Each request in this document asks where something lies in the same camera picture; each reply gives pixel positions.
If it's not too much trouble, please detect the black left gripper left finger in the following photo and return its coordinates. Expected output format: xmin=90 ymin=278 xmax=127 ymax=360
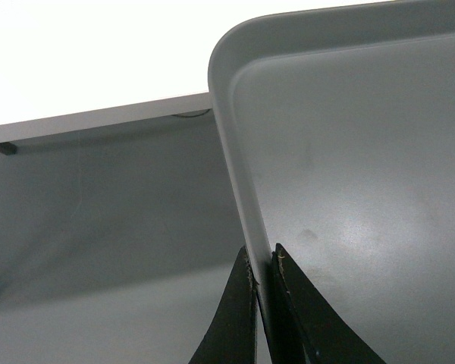
xmin=190 ymin=247 xmax=257 ymax=364

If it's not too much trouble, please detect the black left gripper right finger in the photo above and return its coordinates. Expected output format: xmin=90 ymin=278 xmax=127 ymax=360
xmin=271 ymin=243 xmax=384 ymax=363

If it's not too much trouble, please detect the grey-green rectangular tray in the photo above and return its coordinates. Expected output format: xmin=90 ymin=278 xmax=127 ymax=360
xmin=209 ymin=1 xmax=455 ymax=363

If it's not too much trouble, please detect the white checkout counter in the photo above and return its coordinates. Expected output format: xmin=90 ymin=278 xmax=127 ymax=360
xmin=0 ymin=0 xmax=395 ymax=147

